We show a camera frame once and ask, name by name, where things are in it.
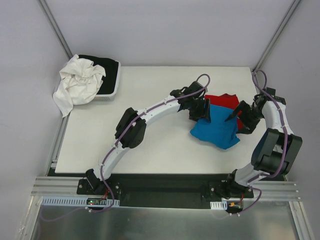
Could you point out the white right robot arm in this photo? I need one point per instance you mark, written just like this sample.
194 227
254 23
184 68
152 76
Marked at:
277 149

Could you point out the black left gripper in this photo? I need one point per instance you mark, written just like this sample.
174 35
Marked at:
200 113

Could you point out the white slotted cable duct left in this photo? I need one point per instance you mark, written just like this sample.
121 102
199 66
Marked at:
78 202

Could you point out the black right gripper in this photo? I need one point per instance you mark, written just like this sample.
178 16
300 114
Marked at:
244 114

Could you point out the aluminium frame post right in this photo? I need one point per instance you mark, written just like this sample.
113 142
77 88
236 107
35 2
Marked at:
294 5

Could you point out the black robot base mount plate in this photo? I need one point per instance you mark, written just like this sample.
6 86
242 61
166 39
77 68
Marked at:
178 191

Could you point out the white t-shirt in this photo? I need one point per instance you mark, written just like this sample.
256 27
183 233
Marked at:
80 82

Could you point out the black t-shirt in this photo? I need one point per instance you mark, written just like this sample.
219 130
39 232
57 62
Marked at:
111 68

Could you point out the red t-shirt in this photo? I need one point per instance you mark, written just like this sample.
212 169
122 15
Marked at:
222 100

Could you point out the aluminium frame post left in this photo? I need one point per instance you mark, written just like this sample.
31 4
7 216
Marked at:
55 27

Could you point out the white slotted cable duct right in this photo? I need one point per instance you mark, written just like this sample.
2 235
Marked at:
219 205

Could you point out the blue t-shirt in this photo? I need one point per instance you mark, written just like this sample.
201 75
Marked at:
221 133

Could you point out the aluminium frame post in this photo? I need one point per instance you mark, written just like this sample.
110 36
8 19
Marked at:
55 27
294 5

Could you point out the white slotted cable duct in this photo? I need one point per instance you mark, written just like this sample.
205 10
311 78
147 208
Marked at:
78 202
219 205

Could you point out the white laundry basket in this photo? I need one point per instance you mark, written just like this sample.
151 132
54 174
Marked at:
84 77

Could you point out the aluminium table edge rail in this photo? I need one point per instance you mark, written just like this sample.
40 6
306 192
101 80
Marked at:
67 186

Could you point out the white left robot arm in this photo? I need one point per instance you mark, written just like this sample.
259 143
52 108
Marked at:
131 129

